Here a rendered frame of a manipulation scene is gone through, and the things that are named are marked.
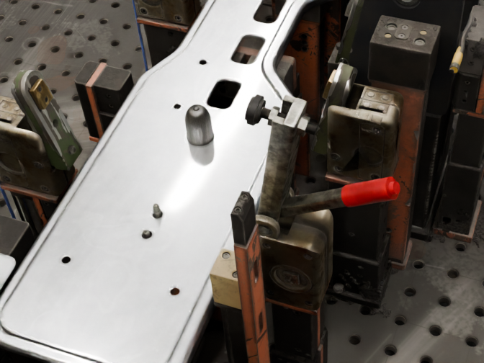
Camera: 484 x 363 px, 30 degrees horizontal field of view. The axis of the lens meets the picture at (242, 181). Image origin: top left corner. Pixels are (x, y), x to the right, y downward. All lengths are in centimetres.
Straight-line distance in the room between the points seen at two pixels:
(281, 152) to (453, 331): 53
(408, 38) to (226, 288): 35
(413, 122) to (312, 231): 24
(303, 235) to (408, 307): 40
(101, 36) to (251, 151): 71
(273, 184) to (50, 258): 28
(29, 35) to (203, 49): 62
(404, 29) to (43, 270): 48
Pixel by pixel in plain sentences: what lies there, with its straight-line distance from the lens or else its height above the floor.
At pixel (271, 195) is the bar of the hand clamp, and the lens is 88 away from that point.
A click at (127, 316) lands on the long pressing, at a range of 95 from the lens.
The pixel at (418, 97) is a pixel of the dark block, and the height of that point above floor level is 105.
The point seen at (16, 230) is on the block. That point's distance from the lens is 108.
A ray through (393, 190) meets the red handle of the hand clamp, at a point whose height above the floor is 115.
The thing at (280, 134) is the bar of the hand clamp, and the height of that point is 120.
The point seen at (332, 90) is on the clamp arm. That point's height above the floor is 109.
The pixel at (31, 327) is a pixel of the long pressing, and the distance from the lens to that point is 97.
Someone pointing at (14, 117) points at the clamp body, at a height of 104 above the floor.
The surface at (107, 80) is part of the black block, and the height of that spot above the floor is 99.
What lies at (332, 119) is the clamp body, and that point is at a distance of 103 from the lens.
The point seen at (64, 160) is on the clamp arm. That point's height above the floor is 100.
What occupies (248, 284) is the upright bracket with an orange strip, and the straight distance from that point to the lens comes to 84.
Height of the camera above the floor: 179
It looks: 50 degrees down
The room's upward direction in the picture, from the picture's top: 6 degrees counter-clockwise
